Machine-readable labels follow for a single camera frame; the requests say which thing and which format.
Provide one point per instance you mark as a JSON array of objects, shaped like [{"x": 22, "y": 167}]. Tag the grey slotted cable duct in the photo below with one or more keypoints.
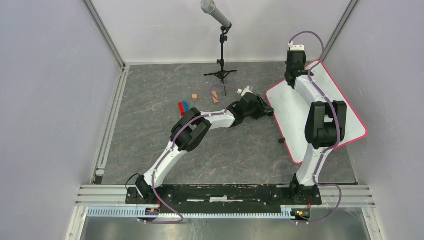
[{"x": 153, "y": 213}]

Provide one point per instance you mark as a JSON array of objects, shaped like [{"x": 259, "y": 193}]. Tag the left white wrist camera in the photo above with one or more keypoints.
[{"x": 244, "y": 91}]

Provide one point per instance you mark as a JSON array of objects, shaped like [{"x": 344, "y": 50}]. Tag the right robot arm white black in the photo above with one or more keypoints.
[{"x": 325, "y": 125}]

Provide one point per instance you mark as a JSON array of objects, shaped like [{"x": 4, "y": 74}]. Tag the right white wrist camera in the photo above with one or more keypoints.
[{"x": 296, "y": 47}]

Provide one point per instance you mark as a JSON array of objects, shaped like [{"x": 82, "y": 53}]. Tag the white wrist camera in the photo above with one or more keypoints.
[
  {"x": 296, "y": 47},
  {"x": 244, "y": 91}
]

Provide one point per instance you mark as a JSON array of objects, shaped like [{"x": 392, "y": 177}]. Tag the red blue toy brick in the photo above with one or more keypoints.
[{"x": 183, "y": 108}]

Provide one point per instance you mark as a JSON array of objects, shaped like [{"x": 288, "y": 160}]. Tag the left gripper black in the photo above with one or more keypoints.
[{"x": 262, "y": 108}]

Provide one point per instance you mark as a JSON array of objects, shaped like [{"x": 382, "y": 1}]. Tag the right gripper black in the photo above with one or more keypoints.
[{"x": 304, "y": 61}]

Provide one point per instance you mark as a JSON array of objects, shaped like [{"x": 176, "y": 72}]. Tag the pink-framed whiteboard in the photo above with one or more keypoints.
[{"x": 291, "y": 113}]

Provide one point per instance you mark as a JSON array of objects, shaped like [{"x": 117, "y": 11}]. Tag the silver microphone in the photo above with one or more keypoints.
[{"x": 209, "y": 7}]

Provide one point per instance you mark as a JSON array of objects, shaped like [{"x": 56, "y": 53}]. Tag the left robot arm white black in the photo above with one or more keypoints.
[{"x": 191, "y": 129}]

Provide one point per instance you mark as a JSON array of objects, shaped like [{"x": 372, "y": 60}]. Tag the black microphone tripod stand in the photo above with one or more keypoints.
[{"x": 222, "y": 73}]

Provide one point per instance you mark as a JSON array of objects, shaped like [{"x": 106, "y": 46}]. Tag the long wooden block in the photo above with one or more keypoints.
[{"x": 215, "y": 97}]

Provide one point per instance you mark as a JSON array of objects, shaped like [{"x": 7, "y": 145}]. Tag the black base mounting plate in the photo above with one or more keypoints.
[{"x": 236, "y": 198}]

